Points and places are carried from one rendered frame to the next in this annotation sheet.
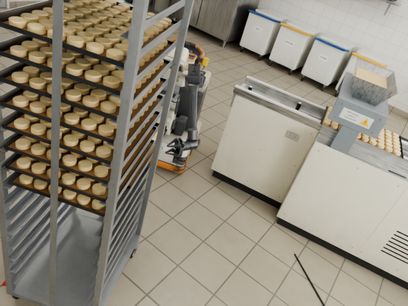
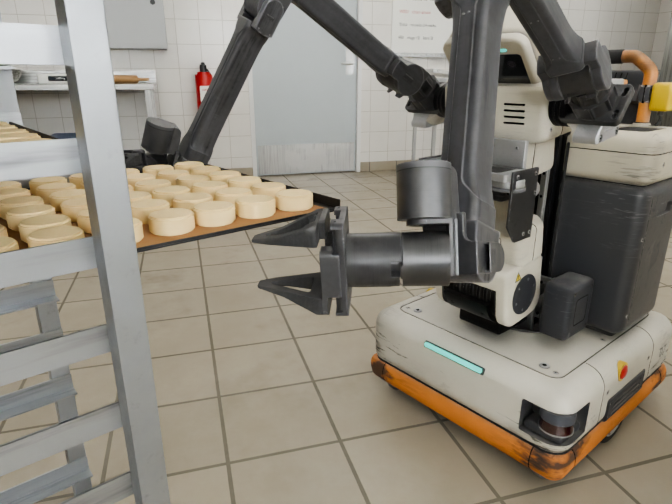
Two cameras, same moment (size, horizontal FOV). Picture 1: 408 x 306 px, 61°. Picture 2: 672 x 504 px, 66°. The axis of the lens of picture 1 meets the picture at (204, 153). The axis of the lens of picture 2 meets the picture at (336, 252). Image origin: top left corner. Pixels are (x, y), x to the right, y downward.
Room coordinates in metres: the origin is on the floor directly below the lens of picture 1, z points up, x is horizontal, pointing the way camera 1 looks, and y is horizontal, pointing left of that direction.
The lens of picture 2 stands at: (1.39, -0.22, 0.94)
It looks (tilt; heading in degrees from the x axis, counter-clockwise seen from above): 19 degrees down; 48
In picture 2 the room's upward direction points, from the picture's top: straight up
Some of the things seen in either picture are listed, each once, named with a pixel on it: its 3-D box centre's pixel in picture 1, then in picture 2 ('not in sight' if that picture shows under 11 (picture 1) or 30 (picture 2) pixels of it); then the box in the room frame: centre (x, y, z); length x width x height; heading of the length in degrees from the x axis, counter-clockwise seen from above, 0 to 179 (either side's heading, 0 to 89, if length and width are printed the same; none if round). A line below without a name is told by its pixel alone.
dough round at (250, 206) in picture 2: not in sight; (255, 206); (1.73, 0.31, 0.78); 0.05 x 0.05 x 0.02
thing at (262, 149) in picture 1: (265, 144); not in sight; (2.63, -0.48, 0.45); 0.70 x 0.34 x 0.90; 75
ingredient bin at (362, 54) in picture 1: (361, 79); not in sight; (5.88, -2.12, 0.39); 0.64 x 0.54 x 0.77; 152
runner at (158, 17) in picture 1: (160, 13); not in sight; (1.23, 0.29, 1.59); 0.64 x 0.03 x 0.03; 178
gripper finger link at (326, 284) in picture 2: (172, 150); (299, 272); (1.70, 0.18, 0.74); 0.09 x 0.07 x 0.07; 132
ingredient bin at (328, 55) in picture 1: (325, 63); not in sight; (6.16, -1.53, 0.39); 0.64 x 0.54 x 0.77; 153
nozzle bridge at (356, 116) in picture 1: (353, 112); not in sight; (2.50, -0.97, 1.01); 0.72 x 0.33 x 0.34; 165
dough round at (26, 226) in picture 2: not in sight; (46, 228); (1.51, 0.38, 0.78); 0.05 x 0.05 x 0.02
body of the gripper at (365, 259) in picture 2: (183, 146); (365, 259); (1.75, 0.13, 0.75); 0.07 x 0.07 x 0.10; 42
